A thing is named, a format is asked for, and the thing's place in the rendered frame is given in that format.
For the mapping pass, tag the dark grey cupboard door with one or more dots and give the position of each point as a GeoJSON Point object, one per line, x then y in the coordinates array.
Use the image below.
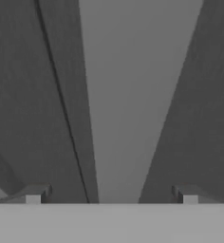
{"type": "Point", "coordinates": [19, 95]}
{"type": "Point", "coordinates": [69, 79]}
{"type": "Point", "coordinates": [199, 110]}

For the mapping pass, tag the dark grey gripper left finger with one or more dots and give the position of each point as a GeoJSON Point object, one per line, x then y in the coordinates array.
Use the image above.
{"type": "Point", "coordinates": [38, 191]}

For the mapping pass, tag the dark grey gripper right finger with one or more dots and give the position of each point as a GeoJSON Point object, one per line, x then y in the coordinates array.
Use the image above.
{"type": "Point", "coordinates": [188, 191]}

